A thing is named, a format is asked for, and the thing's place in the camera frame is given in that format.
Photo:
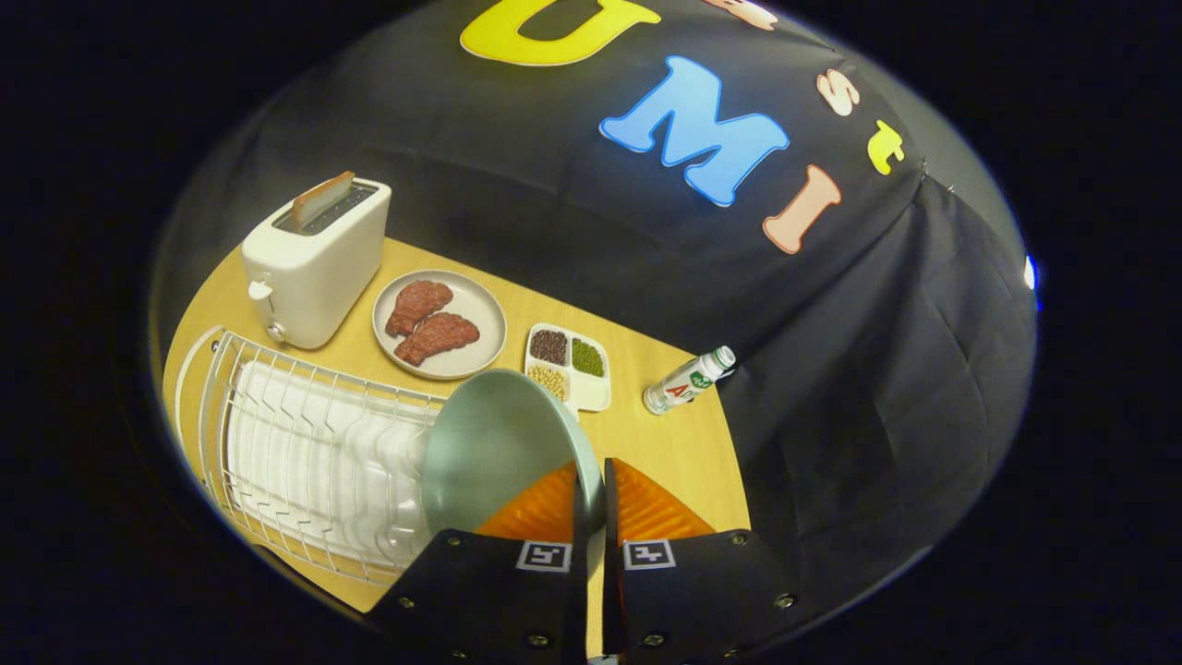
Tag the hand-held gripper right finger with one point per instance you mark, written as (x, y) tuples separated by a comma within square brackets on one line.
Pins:
[(612, 600)]

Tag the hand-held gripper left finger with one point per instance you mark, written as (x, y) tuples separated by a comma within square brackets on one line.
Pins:
[(577, 600)]

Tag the pale green plate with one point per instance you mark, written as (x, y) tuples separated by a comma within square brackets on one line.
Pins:
[(499, 453)]

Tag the white divided dish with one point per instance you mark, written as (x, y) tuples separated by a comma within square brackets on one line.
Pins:
[(591, 392)]

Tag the beige round plate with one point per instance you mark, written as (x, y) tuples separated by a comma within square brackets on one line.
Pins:
[(471, 305)]

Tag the pile of yellow beans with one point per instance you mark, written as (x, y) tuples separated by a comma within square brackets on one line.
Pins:
[(547, 379)]

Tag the white drink bottle green label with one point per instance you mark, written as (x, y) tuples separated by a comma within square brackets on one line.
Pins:
[(683, 383)]

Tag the pile of green beans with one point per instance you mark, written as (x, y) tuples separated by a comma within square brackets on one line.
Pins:
[(587, 356)]

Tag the pile of dark beans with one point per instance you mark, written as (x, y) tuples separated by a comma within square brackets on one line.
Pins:
[(548, 346)]

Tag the brown meat piece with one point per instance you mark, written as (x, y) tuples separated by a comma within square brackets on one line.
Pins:
[(439, 337), (417, 305)]

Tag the white drip tray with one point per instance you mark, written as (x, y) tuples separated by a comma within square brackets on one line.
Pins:
[(314, 462)]

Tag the black backdrop cloth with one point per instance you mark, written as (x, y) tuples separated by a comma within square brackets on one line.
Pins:
[(554, 185)]

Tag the white toaster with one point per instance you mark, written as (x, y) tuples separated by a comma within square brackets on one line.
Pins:
[(314, 277)]

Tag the toast slice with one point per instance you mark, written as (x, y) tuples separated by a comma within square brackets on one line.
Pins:
[(321, 199)]

